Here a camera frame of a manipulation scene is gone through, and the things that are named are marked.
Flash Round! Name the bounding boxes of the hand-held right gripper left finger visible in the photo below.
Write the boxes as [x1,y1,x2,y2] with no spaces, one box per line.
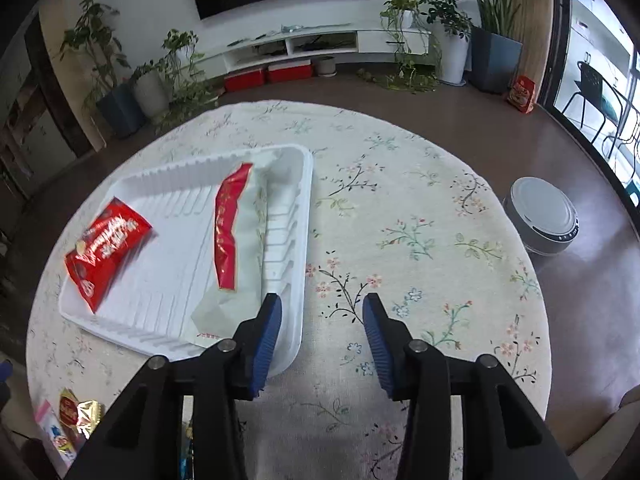
[65,292,283,480]

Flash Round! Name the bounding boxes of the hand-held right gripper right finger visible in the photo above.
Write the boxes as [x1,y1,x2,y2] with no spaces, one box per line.
[361,292,581,480]

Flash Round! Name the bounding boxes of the white translucent snack packet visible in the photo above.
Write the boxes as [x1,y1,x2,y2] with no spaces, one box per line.
[191,170,271,348]

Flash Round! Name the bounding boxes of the long red snack packet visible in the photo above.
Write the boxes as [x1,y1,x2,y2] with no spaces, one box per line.
[214,162,253,292]

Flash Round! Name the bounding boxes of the white plastic tray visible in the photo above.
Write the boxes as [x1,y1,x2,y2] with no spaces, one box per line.
[58,143,315,378]

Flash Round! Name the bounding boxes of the large red snack packet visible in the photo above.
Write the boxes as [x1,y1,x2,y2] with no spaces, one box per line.
[65,197,155,315]

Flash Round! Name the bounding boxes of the gold red snack packet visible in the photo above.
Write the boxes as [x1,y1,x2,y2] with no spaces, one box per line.
[57,387,105,441]

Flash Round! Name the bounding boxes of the pink white snack packet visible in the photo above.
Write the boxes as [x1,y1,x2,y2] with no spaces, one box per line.
[34,399,81,463]

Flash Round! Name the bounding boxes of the floral tablecloth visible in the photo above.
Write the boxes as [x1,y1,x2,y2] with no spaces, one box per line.
[25,100,553,480]

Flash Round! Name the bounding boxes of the white robot vacuum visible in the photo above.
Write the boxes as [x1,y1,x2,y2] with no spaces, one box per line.
[502,176,580,257]

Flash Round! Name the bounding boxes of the trailing green plant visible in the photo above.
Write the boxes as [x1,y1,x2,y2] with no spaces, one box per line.
[157,29,221,131]

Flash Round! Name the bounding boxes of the potted plant dark blue pot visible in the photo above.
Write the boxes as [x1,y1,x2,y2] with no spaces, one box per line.
[59,0,147,138]

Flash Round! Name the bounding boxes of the potted plant grey pot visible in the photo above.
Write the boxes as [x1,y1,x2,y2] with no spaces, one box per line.
[131,60,171,118]

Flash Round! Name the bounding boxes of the red bag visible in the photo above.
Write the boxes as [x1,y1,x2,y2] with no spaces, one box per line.
[507,76,537,114]

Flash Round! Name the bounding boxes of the bushy plant tall white pot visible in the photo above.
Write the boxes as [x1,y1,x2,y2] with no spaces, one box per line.
[420,0,473,86]

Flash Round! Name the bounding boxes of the white television cabinet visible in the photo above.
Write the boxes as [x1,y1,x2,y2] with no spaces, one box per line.
[192,20,433,83]

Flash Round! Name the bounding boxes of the large leaf plant dark pot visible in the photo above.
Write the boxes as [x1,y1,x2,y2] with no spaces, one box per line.
[440,0,556,95]

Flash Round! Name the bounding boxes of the dark wooden shelf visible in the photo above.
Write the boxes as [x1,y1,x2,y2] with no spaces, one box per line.
[0,15,108,241]

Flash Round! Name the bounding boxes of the hanging vine plant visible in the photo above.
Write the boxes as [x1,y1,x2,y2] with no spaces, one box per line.
[357,0,441,93]

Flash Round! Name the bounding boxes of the black metal chair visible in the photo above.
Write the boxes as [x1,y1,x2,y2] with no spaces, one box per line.
[562,61,631,146]

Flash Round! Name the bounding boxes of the black window frame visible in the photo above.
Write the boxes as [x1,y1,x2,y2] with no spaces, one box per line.
[542,0,640,211]

